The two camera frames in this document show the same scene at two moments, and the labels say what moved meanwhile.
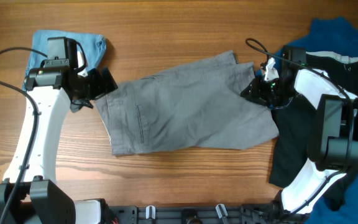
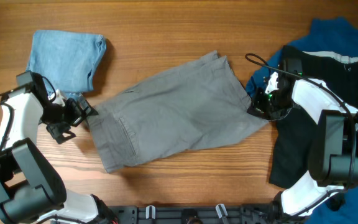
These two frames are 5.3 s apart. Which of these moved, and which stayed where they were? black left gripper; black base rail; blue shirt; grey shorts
Moved: black left gripper; grey shorts
Stayed: black base rail; blue shirt
